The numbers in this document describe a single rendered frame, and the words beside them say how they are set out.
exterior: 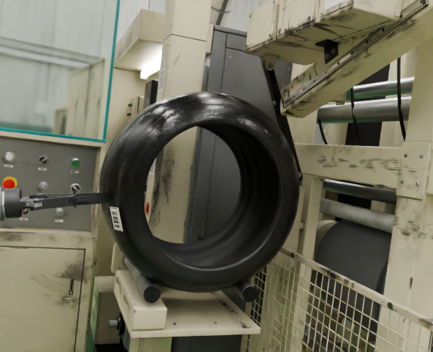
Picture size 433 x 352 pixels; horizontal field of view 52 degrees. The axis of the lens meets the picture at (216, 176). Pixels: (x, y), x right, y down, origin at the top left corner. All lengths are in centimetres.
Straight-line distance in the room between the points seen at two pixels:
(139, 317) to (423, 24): 98
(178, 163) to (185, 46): 39
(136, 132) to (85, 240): 81
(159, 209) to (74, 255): 48
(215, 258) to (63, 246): 66
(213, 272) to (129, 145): 40
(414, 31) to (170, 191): 88
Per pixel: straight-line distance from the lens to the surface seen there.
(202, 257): 148
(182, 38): 157
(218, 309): 144
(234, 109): 119
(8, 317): 195
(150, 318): 123
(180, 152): 154
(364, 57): 126
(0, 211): 120
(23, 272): 189
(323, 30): 128
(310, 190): 169
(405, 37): 121
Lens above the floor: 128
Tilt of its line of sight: 3 degrees down
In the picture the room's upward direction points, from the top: 7 degrees clockwise
